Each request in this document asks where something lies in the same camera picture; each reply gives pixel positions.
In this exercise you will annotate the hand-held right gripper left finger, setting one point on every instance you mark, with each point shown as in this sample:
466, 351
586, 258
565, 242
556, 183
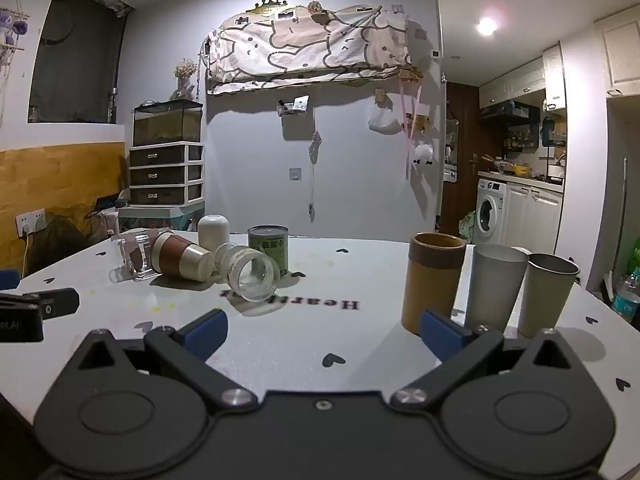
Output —
205, 334

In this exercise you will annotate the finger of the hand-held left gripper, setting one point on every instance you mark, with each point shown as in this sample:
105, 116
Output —
57, 302

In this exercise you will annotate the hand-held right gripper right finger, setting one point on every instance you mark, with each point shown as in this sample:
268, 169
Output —
442, 336

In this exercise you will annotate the tall brown cup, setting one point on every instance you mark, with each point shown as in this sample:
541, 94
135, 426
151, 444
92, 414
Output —
432, 285

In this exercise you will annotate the frosted grey cup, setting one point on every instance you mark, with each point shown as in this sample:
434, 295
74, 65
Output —
495, 290

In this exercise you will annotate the brown and white cup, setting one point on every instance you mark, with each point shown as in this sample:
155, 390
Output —
181, 256

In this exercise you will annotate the white plastic cup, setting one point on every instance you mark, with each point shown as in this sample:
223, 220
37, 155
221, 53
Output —
213, 232

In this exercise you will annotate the beige grey cup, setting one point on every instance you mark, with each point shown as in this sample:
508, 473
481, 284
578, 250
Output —
547, 297

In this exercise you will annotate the blue chair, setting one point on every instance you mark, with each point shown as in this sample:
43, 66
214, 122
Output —
9, 280

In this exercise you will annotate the clear glass jar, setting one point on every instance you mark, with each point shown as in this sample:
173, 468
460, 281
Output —
247, 272

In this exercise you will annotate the clear square glass mug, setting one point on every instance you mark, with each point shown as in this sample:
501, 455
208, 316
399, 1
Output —
131, 257

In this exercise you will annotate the green tin can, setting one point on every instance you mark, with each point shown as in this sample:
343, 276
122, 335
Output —
270, 247

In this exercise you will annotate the green patterned bag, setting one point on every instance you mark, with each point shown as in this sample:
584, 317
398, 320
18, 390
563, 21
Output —
467, 226

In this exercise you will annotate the white washing machine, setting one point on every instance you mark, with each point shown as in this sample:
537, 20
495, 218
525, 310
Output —
491, 212

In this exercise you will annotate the white lower kitchen cabinet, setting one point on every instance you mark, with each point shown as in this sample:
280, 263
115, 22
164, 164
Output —
532, 217

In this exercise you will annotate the white kitchen cabinet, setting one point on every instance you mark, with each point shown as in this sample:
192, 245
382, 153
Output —
520, 80
532, 217

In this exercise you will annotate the white drawer unit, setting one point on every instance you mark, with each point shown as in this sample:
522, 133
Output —
166, 175

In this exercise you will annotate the brown door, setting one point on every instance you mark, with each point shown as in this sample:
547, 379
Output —
462, 170

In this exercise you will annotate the yellow pot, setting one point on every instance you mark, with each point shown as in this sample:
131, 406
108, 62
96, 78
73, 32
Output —
520, 170

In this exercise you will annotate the white plush toy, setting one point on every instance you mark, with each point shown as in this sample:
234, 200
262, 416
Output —
423, 154

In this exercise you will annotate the clear water bottle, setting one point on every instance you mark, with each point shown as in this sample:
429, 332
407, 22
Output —
627, 297

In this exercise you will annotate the green bottle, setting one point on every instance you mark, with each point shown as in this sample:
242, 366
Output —
635, 257

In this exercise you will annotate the glass fish tank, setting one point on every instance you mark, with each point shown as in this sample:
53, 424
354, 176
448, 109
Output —
167, 122

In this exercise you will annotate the white hanging bag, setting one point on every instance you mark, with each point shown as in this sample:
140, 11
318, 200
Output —
385, 121

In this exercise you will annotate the pink ribbon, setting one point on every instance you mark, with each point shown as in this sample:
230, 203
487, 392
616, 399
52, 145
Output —
410, 115

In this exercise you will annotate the dark window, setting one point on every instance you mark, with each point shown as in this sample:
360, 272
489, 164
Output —
77, 55

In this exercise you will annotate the dried flower vase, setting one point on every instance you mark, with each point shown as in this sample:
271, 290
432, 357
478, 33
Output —
184, 77

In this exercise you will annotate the white upper kitchen cabinet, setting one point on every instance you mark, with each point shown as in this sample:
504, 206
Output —
520, 80

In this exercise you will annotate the purple plush toy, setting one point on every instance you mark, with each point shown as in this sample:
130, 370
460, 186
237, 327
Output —
12, 22

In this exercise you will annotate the printed blanket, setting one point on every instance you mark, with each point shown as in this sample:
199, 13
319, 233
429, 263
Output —
310, 47

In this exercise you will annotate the round ceiling light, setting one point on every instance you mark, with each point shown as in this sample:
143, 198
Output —
486, 25

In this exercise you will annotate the gold crown decoration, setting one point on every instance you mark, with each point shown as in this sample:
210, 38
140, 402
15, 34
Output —
266, 6

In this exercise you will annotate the white wall socket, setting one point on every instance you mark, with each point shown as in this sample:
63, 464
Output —
31, 222

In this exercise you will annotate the small wall hook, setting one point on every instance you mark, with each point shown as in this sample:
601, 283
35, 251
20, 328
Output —
295, 174

